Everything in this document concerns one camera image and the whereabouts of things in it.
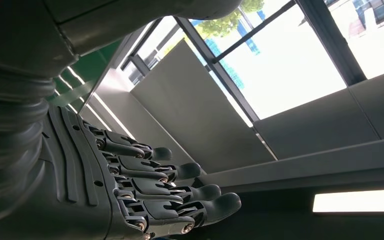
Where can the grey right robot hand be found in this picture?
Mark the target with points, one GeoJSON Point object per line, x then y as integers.
{"type": "Point", "coordinates": [79, 185]}

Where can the green conveyor belt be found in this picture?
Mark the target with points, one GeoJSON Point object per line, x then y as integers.
{"type": "Point", "coordinates": [92, 64]}

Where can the bright rectangular light panel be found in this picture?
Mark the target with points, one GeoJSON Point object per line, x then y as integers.
{"type": "Point", "coordinates": [357, 200]}

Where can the dark window frame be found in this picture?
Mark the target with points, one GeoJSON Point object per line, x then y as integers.
{"type": "Point", "coordinates": [331, 43]}

